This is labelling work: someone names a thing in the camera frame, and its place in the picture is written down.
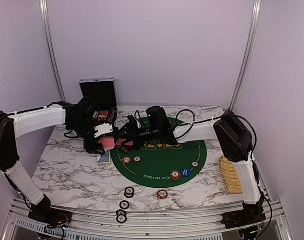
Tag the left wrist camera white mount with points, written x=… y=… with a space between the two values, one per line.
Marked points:
x=102 y=129

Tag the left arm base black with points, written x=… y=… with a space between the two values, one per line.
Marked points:
x=45 y=213

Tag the round green poker mat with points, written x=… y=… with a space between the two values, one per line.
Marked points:
x=159 y=160

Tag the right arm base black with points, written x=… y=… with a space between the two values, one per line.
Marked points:
x=250 y=214

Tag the blue small blind button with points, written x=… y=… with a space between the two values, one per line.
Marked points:
x=185 y=172

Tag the playing card box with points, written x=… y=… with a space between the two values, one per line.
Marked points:
x=104 y=160

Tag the right chip row in case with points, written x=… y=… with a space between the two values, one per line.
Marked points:
x=112 y=114

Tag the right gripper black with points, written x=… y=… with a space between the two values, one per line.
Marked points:
x=130 y=128

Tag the fallen dark chip lower rail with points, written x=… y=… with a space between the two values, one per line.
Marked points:
x=121 y=219

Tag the aluminium poker case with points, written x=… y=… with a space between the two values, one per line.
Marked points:
x=101 y=90

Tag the card deck box in case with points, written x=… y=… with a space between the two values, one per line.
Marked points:
x=100 y=115

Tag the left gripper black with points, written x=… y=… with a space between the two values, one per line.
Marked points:
x=91 y=147

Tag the triangular all-in button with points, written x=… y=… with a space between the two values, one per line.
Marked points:
x=124 y=149

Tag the front aluminium rail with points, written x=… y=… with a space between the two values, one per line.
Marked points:
x=185 y=224

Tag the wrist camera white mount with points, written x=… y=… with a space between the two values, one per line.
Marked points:
x=102 y=129
x=133 y=121

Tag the dark brown chip stack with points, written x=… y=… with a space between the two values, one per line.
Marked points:
x=129 y=192

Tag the orange red chip stack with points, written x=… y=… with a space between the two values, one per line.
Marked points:
x=162 y=194

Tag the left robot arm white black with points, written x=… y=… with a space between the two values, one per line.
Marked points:
x=76 y=117

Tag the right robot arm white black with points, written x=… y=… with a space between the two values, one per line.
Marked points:
x=207 y=188

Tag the red-backed playing card deck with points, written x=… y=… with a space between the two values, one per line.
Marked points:
x=108 y=142

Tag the fallen dark chip on table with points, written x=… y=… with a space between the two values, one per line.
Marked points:
x=124 y=205

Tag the woven bamboo tray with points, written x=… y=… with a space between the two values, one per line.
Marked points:
x=230 y=176

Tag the dark chips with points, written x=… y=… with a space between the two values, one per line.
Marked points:
x=137 y=159

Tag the dealt red-backed cards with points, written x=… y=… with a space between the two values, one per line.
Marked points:
x=124 y=143

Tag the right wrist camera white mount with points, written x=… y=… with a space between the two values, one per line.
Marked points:
x=133 y=121

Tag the small orange chip pile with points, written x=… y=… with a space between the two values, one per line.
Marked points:
x=126 y=160
x=175 y=175

